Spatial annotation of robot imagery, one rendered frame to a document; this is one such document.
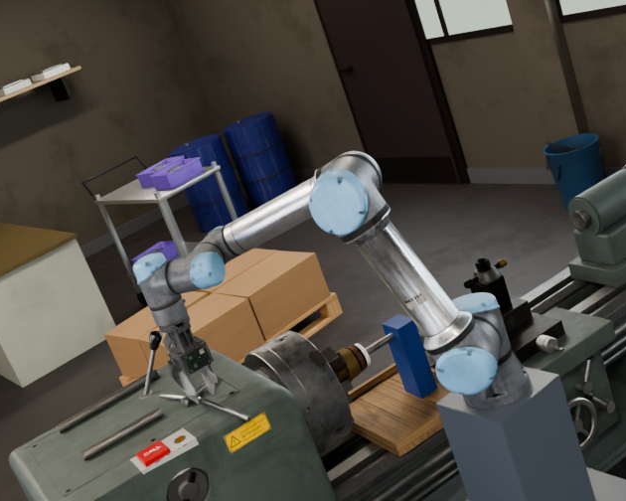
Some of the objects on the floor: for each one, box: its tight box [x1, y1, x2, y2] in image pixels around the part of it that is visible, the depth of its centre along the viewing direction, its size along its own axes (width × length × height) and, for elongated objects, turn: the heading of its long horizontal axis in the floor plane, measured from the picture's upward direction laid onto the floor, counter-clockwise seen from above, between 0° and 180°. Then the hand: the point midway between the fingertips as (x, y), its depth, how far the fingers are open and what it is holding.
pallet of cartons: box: [104, 249, 343, 387], centre depth 551 cm, size 124×89×43 cm
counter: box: [0, 220, 116, 388], centre depth 728 cm, size 78×236×80 cm, turn 81°
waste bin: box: [543, 133, 604, 212], centre depth 582 cm, size 38×35×45 cm
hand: (202, 393), depth 212 cm, fingers open, 3 cm apart
